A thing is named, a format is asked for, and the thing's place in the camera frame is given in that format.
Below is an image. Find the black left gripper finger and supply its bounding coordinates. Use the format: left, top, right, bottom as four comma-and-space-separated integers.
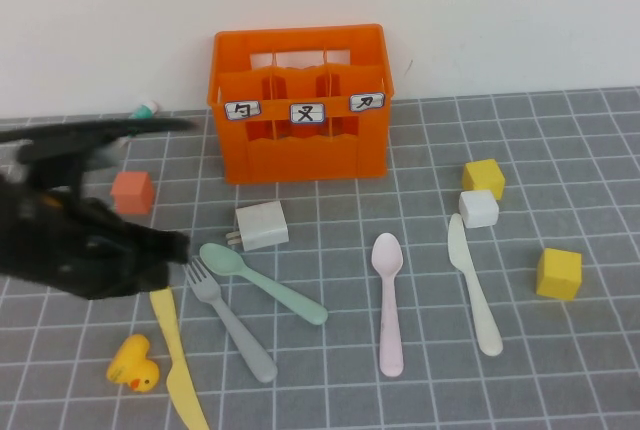
132, 263, 175, 297
124, 229, 192, 267

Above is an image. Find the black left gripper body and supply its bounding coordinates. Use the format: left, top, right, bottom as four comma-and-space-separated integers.
27, 182, 154, 302

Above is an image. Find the yellow plastic knife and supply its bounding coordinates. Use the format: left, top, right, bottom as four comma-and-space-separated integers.
149, 287, 211, 430

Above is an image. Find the mint green plastic spoon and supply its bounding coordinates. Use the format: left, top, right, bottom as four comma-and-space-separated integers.
199, 242, 330, 326

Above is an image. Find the grey plastic fork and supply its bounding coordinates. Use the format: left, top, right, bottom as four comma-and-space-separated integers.
183, 256, 280, 384

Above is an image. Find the pink plastic spoon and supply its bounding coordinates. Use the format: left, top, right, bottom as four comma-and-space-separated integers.
371, 232, 405, 379

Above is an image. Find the orange plastic cutlery holder crate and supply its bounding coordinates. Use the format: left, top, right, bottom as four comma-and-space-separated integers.
207, 23, 396, 186

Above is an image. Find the salmon pink cube block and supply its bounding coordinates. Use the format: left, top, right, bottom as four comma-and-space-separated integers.
109, 170, 155, 216

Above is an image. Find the yellow rubber duck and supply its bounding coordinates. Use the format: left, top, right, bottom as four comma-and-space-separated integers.
106, 333, 162, 394

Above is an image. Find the white power adapter plug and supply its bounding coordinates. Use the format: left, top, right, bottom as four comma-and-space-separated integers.
225, 199, 291, 253

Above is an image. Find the white label with spoon character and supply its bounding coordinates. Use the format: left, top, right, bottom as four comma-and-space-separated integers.
223, 100, 263, 123

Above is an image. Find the white label with fork character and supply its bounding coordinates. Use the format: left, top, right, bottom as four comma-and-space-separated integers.
289, 102, 327, 125

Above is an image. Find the grey grid pattern table mat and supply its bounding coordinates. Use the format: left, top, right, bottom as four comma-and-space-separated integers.
0, 85, 640, 430

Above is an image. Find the white label with knife character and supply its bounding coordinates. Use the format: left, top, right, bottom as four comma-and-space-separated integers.
348, 92, 386, 114

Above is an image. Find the white cube block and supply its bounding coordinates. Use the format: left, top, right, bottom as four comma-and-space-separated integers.
458, 189, 500, 230

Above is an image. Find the cream white plastic knife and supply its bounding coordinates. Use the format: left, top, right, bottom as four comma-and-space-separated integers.
446, 212, 504, 357

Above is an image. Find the small yellow cube block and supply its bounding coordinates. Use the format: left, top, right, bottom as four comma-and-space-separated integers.
460, 158, 506, 201

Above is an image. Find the large yellow cube block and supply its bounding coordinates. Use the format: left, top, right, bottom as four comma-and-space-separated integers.
535, 247, 584, 301

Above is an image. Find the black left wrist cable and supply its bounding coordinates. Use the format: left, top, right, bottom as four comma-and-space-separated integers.
0, 117, 197, 147

